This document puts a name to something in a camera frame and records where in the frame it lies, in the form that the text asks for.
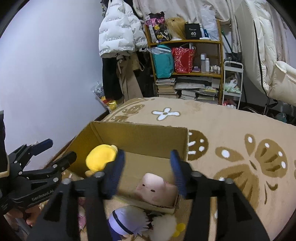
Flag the yellow plush toy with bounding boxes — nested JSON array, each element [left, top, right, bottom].
[[85, 144, 118, 177]]

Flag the purple haired plush doll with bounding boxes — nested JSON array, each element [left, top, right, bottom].
[[108, 205, 152, 240]]

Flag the white fluffy pompom toy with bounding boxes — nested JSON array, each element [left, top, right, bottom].
[[148, 214, 186, 241]]

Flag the pink pig squishy plush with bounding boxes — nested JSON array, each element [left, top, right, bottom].
[[134, 173, 178, 207]]

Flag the person's left hand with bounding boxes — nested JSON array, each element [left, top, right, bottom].
[[7, 205, 41, 226]]

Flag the beige patterned carpet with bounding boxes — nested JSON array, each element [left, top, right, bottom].
[[103, 97, 295, 240]]

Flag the bag of toys on floor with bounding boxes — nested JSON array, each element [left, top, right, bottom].
[[91, 82, 118, 112]]

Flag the cardboard box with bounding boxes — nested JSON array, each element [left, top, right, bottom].
[[58, 121, 189, 214]]

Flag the black hanging garment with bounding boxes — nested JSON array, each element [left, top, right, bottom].
[[102, 58, 123, 100]]

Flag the beige trousers hanging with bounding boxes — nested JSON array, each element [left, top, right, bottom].
[[117, 53, 143, 101]]

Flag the stack of books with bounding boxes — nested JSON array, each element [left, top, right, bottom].
[[156, 78, 178, 98]]

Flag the white trolley cart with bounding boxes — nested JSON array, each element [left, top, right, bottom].
[[222, 60, 244, 109]]

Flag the white puffer jacket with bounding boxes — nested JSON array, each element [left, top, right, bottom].
[[98, 1, 148, 58]]

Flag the teal bag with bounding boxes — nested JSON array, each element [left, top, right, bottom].
[[150, 45, 174, 78]]

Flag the wooden shelf unit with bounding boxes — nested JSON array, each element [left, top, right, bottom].
[[144, 20, 224, 104]]

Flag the red patterned bag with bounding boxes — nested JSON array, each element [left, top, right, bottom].
[[171, 47, 195, 74]]

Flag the anime print bag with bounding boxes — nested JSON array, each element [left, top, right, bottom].
[[145, 11, 170, 43]]

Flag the blonde wig head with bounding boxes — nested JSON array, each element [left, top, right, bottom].
[[165, 17, 186, 41]]

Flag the black box with 40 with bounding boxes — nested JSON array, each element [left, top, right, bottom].
[[185, 23, 202, 40]]

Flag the white plastic bag on shelf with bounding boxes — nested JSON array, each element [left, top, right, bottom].
[[201, 6, 220, 41]]

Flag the white reclining chair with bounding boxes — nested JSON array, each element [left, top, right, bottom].
[[235, 1, 295, 105]]

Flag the floral curtain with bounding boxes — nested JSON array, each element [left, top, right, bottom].
[[133, 0, 242, 53]]

